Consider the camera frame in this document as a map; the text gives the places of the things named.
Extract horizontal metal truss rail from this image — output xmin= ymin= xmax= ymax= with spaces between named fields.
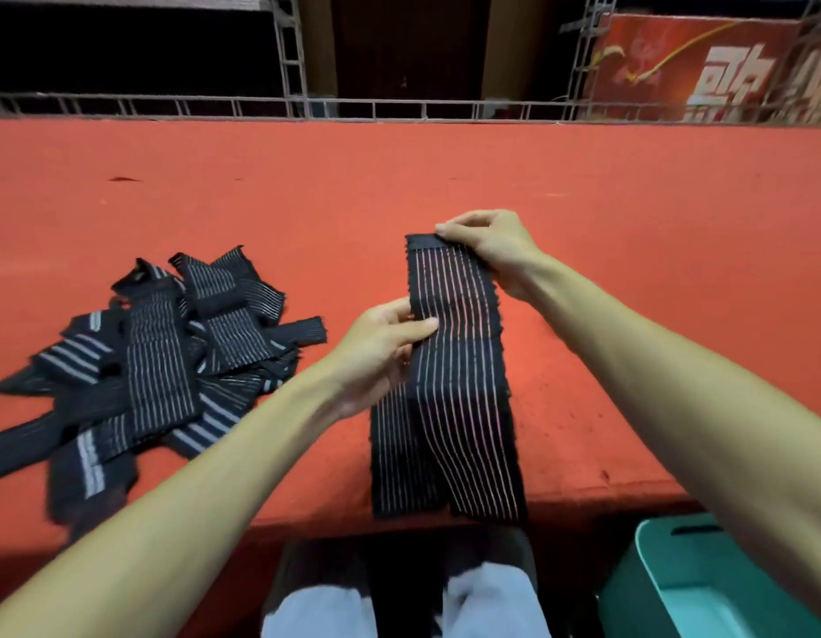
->
xmin=0 ymin=91 xmax=821 ymax=125

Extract black striped elastic band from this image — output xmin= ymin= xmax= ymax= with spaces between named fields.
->
xmin=369 ymin=233 xmax=528 ymax=524

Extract person's left forearm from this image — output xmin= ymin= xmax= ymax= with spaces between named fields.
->
xmin=0 ymin=360 xmax=350 ymax=638

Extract light grey trousers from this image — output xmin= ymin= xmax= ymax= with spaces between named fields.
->
xmin=260 ymin=525 xmax=552 ymax=638

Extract teal plastic bin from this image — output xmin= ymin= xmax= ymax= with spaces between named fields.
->
xmin=596 ymin=513 xmax=821 ymax=638

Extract person's right hand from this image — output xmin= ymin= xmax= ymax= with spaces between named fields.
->
xmin=435 ymin=209 xmax=545 ymax=303

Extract red banner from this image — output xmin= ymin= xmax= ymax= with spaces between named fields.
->
xmin=586 ymin=13 xmax=821 ymax=124

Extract pile of black elastic straps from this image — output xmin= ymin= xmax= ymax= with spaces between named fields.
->
xmin=0 ymin=245 xmax=329 ymax=547

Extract vertical metal truss column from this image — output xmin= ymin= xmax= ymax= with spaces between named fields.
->
xmin=269 ymin=0 xmax=313 ymax=119
xmin=562 ymin=0 xmax=619 ymax=120

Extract brown wooden door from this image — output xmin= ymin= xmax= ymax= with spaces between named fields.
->
xmin=297 ymin=0 xmax=565 ymax=104

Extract person's left hand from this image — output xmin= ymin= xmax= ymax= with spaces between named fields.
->
xmin=325 ymin=297 xmax=441 ymax=420

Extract red table cloth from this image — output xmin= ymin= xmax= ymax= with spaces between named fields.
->
xmin=0 ymin=118 xmax=821 ymax=592

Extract person's right forearm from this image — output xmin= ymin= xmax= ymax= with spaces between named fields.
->
xmin=522 ymin=253 xmax=821 ymax=625

